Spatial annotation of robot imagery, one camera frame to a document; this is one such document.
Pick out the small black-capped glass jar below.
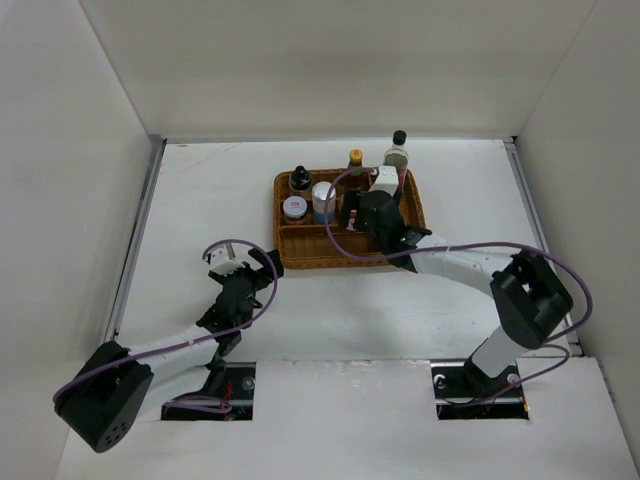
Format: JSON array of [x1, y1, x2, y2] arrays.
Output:
[[289, 165, 313, 201]]

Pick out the white-lid spice jar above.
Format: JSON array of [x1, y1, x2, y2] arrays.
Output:
[[282, 196, 308, 225]]

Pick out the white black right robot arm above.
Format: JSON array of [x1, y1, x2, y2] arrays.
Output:
[[341, 191, 574, 396]]

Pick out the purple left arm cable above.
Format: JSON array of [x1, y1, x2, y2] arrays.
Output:
[[52, 239, 280, 414]]

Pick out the silver-lid jar blue label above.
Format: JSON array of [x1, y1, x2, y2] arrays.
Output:
[[312, 181, 336, 224]]

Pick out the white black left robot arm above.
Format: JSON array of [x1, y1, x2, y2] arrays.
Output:
[[53, 239, 284, 453]]

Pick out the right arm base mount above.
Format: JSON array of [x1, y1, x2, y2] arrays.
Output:
[[431, 361, 529, 421]]

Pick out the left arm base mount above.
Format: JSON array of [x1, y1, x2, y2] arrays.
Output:
[[160, 361, 256, 422]]

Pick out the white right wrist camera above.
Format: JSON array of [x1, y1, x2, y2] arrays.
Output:
[[369, 165, 399, 196]]

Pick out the tall soy sauce bottle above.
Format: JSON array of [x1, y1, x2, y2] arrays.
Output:
[[384, 130, 409, 198]]

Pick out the pink-lid spice jar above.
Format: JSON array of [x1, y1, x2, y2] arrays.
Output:
[[346, 210, 357, 231]]

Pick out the brown wicker divided tray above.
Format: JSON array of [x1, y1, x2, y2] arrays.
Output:
[[272, 168, 427, 270]]

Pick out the red sauce bottle green label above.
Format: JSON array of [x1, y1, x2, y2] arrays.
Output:
[[344, 149, 365, 191]]

